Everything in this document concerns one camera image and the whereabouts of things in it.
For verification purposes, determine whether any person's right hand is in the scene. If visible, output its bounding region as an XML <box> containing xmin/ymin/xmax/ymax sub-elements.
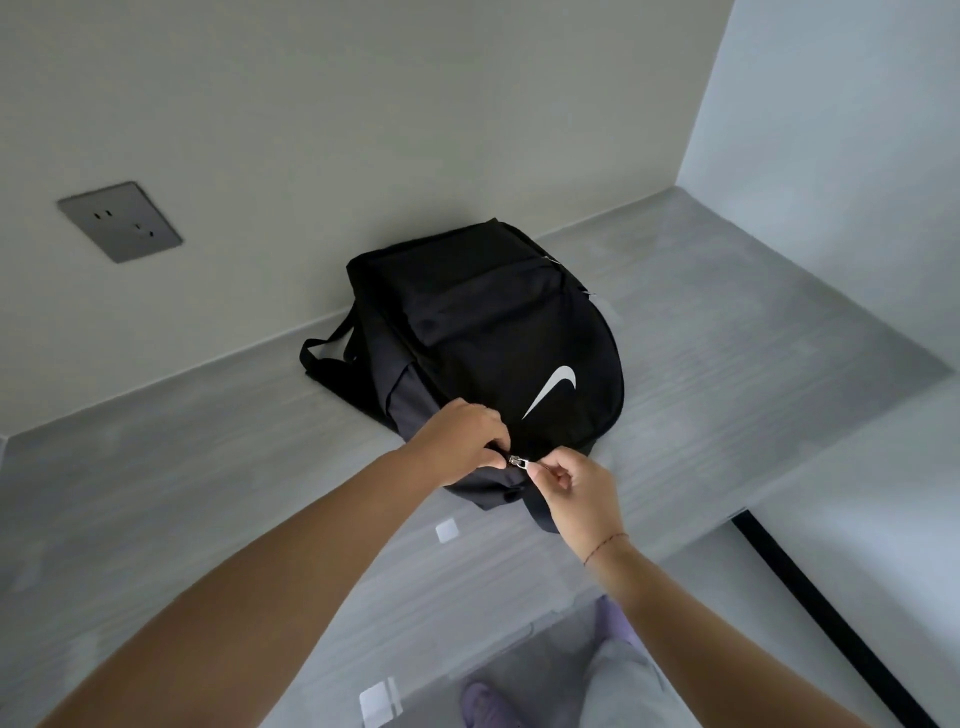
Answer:
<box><xmin>524</xmin><ymin>447</ymin><xmax>628</xmax><ymax>565</ymax></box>

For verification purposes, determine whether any person's left hand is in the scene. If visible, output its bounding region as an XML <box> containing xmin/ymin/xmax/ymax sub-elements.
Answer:
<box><xmin>403</xmin><ymin>397</ymin><xmax>513</xmax><ymax>489</ymax></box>

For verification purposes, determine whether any black backpack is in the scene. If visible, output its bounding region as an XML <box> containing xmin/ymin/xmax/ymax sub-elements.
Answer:
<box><xmin>299</xmin><ymin>217</ymin><xmax>626</xmax><ymax>534</ymax></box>

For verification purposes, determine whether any person's right forearm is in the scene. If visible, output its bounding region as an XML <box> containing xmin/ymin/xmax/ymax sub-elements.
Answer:
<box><xmin>584</xmin><ymin>536</ymin><xmax>871</xmax><ymax>728</ymax></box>

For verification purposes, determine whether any person's left forearm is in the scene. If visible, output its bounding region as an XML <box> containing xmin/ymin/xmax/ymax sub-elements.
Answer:
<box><xmin>37</xmin><ymin>442</ymin><xmax>451</xmax><ymax>728</ymax></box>

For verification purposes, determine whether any person's grey trouser leg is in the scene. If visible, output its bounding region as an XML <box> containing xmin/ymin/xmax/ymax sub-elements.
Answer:
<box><xmin>577</xmin><ymin>637</ymin><xmax>703</xmax><ymax>728</ymax></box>

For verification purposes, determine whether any pale purple object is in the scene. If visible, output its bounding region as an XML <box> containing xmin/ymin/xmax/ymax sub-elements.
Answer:
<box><xmin>458</xmin><ymin>678</ymin><xmax>526</xmax><ymax>728</ymax></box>
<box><xmin>594</xmin><ymin>596</ymin><xmax>648</xmax><ymax>655</ymax></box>

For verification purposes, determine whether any red string bracelet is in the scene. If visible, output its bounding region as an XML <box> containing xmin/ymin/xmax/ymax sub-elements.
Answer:
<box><xmin>582</xmin><ymin>531</ymin><xmax>630</xmax><ymax>568</ymax></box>

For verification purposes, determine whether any grey wall socket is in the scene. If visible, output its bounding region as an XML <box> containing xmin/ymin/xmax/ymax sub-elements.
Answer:
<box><xmin>57</xmin><ymin>180</ymin><xmax>184</xmax><ymax>265</ymax></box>

